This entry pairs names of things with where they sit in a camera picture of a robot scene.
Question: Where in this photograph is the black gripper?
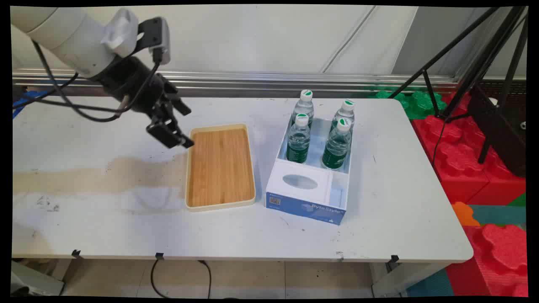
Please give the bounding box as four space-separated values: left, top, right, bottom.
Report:
91 56 195 149

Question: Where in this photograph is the green label water bottle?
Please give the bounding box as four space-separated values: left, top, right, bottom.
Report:
286 114 311 164
291 89 315 129
321 118 352 170
333 99 356 132

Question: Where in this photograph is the wooden tray with cream rim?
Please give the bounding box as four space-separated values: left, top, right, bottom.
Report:
185 123 256 212

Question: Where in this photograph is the blue foam piece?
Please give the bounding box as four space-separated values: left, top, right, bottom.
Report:
13 86 55 119

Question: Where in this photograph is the white and blue cardboard box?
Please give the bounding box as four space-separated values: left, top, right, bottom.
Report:
264 117 352 226

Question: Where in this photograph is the white table leg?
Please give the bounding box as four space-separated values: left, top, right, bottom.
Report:
371 262 452 298
11 259 66 296

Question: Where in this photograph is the green foam block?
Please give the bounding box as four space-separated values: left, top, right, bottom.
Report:
368 86 447 120

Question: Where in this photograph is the large red foam block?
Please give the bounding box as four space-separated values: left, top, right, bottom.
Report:
411 92 527 206

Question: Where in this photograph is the orange foam piece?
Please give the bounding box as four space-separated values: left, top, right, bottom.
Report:
451 201 481 227

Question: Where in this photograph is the black tripod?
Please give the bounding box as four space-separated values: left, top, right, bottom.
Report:
387 6 528 165

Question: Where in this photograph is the black panel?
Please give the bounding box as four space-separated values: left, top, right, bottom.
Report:
467 83 527 178

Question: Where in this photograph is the teal foam mat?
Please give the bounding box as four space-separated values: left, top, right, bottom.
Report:
467 193 527 228

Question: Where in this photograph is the black camera cable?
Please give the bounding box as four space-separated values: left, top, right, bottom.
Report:
115 47 164 117

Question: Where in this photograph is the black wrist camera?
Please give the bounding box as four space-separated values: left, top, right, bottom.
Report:
137 17 171 66

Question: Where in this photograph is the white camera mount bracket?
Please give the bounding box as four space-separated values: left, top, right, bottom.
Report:
101 8 140 58

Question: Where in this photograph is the aluminium wall rail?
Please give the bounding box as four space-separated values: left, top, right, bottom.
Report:
12 69 527 98

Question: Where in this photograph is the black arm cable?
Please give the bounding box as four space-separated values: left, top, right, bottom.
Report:
13 40 127 123

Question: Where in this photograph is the black cable under table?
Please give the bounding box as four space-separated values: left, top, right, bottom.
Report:
150 259 212 299

